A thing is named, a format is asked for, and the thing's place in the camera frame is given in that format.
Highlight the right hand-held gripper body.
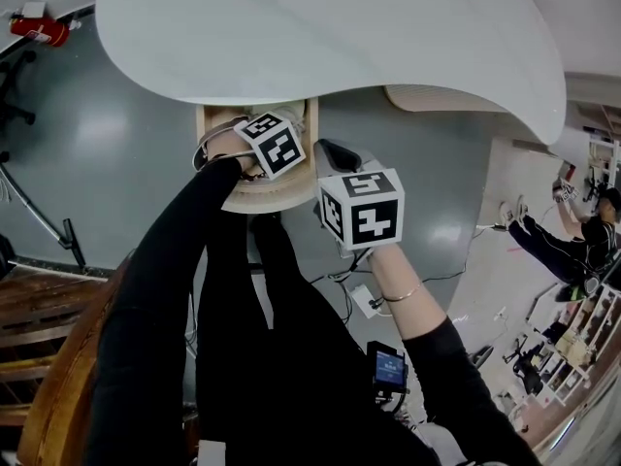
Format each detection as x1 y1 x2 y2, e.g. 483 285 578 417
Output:
314 166 407 253

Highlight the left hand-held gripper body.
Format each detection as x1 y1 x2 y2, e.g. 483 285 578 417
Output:
233 111 308 182

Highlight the white hair dryer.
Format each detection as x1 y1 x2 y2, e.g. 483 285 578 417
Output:
242 106 306 134

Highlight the cream large drawer wooden inside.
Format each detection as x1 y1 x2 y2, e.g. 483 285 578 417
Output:
193 95 320 215

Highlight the person's right forearm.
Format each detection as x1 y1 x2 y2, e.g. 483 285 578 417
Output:
369 244 542 466

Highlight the person's left forearm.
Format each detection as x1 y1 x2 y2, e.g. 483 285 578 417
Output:
115 155 266 319

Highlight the white adapter box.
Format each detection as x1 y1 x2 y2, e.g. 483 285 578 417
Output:
351 283 384 318

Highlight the white curved desk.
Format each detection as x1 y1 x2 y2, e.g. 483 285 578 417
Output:
95 0 569 148

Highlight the person's right leg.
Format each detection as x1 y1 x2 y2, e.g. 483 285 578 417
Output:
249 214 438 466

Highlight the person's leg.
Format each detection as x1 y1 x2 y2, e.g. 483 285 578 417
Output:
249 214 438 466
193 240 273 466

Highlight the black folded stand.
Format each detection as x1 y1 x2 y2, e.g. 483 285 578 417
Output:
468 345 494 371

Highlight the person's left leg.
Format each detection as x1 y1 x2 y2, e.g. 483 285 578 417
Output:
193 240 273 466

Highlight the small black swivel chair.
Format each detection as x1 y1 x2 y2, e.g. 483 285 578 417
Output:
504 337 544 397

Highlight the white shelf rack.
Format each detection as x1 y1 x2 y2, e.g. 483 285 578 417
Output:
526 283 621 405

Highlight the grey metal pole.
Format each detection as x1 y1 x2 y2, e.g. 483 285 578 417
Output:
0 162 87 269

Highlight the black office chair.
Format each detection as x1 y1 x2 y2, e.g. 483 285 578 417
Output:
0 49 38 126

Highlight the red fire extinguisher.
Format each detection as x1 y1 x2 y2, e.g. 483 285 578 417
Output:
9 12 69 48

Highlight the black duffel bag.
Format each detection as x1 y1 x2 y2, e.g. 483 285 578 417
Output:
0 233 16 281

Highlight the wooden stair railing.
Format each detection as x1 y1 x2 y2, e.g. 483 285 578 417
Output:
0 254 195 466

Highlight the gold bracelet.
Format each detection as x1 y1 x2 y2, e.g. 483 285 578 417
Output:
382 282 423 304

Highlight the black recorder with screen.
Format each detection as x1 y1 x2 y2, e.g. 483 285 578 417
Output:
373 341 408 402

